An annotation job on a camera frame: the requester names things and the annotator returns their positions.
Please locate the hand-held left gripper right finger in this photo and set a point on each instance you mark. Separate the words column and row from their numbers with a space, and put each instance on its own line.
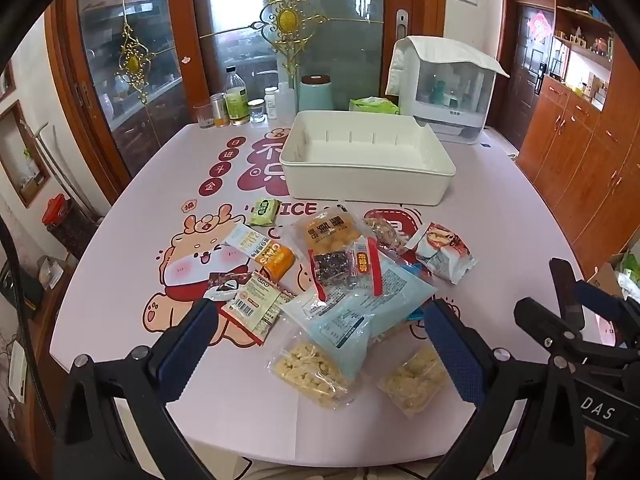
column 455, row 355

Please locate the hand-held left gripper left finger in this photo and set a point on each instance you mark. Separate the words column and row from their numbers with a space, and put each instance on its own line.
column 185, row 355

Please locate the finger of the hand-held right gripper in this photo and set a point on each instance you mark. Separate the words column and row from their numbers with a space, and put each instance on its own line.
column 567, row 295
column 600, row 300

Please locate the blue foil snack packet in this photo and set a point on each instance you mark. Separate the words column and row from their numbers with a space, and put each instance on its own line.
column 415, row 316

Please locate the red edged snack packet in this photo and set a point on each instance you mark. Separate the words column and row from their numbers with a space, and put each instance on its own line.
column 252, row 307

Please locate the light blue snack packet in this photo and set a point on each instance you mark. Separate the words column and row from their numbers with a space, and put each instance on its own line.
column 350, row 320

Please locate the dark snack packet red label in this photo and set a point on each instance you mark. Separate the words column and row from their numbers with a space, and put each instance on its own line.
column 330, row 267

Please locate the clear fried snack packet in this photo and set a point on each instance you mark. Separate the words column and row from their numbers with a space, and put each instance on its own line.
column 327, row 235

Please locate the white plastic bin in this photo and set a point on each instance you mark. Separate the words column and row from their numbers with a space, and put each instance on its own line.
column 365, row 152

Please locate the cardboard box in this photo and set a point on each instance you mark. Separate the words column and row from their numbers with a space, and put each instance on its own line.
column 602, row 277

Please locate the clear popcorn packet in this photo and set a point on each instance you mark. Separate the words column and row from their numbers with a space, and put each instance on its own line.
column 412, row 382
column 310, row 372

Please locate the brown candy wrapper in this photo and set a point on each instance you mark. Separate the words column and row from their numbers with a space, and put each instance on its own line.
column 225, row 282

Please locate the white red snack packet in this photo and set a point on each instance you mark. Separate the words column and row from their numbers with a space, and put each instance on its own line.
column 440, row 252

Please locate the red striped sausage stick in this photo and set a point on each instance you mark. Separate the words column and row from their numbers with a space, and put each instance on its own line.
column 372, row 270

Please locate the white yellow sachet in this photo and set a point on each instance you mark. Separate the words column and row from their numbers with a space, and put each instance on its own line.
column 245, row 240

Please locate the orange snack packet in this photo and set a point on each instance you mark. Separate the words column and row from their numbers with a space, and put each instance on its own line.
column 277, row 260

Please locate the clear nut packet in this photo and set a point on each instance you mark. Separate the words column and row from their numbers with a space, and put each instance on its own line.
column 387, row 232

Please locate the small green snack packet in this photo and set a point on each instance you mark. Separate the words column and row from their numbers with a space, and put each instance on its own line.
column 262, row 211

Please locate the red lidded container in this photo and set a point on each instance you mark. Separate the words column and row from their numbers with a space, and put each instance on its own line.
column 54, row 209

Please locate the white cup storage cabinet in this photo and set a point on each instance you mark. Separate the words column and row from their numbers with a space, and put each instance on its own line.
column 450, row 120

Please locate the dark entrance door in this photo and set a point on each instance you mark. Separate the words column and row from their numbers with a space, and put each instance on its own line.
column 525, row 70

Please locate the glass cup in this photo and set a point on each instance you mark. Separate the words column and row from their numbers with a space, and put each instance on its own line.
column 205, row 117

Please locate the metal can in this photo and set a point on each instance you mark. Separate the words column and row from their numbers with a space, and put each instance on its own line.
column 218, row 107

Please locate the small glass jar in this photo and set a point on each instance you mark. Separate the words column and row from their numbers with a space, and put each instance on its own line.
column 256, row 112

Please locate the oil bottle green label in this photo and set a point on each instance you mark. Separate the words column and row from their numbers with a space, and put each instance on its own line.
column 236, row 102

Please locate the green tissue pack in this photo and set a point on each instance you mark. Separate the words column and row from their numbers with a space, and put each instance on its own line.
column 375, row 105

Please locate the white pill bottle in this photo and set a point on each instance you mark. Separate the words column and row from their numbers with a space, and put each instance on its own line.
column 270, row 105

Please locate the red door decoration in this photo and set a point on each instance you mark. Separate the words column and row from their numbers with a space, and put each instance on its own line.
column 537, row 25

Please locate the white plastic bottle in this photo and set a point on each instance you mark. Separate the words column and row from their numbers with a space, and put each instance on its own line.
column 286, row 102

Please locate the white cloth cover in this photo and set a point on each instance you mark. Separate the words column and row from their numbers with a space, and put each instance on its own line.
column 440, row 50

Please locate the mint canister brown lid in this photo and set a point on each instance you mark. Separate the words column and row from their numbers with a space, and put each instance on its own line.
column 316, row 95

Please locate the glass sliding door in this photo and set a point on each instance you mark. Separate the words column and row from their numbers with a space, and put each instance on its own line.
column 340, row 20
column 125, row 35

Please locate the wooden wall cabinet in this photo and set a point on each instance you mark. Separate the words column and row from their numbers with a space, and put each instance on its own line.
column 565, row 150

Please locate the wooden wall niche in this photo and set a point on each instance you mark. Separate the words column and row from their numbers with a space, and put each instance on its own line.
column 25, row 160

